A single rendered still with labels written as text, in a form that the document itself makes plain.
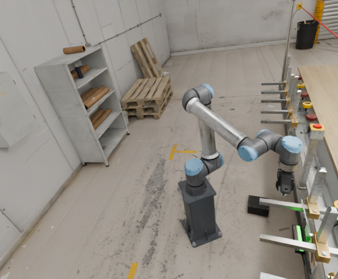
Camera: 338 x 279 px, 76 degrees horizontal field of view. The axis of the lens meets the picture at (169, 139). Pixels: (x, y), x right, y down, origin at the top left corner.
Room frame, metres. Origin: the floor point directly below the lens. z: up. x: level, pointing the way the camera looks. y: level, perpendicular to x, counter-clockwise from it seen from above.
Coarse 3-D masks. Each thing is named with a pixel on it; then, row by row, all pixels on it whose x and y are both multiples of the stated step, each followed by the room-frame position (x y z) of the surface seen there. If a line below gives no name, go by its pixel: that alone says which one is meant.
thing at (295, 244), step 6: (264, 234) 0.63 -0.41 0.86; (264, 240) 0.61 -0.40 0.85; (270, 240) 0.59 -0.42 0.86; (276, 240) 0.59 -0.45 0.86; (282, 240) 0.58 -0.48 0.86; (288, 240) 0.57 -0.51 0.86; (294, 240) 0.57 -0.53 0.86; (288, 246) 0.56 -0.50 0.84; (294, 246) 0.55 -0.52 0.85; (300, 246) 0.53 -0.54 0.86; (306, 246) 0.53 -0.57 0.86; (312, 246) 0.52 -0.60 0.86; (330, 252) 0.48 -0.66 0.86; (336, 252) 0.48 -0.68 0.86
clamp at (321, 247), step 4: (316, 232) 0.58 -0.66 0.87; (316, 240) 0.54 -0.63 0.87; (316, 244) 0.53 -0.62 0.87; (320, 244) 0.52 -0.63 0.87; (324, 244) 0.52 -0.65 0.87; (316, 248) 0.51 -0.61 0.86; (320, 248) 0.50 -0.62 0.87; (324, 248) 0.50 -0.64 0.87; (328, 248) 0.50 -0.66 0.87; (316, 252) 0.50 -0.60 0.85; (320, 252) 0.49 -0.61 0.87; (328, 252) 0.48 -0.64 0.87; (316, 256) 0.48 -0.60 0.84; (320, 256) 0.47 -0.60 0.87; (324, 256) 0.47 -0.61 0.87; (328, 256) 0.46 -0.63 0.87; (316, 260) 0.47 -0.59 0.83; (320, 260) 0.47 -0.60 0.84; (324, 260) 0.46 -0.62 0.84; (328, 260) 0.45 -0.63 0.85
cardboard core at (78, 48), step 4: (64, 48) 3.22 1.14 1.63; (68, 48) 3.19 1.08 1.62; (72, 48) 3.16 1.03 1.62; (76, 48) 3.13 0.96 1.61; (80, 48) 3.11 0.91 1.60; (84, 48) 3.17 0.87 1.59; (64, 52) 3.20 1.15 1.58; (68, 52) 3.18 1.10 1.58; (72, 52) 3.16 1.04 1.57; (76, 52) 3.15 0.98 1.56; (80, 52) 3.14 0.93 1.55
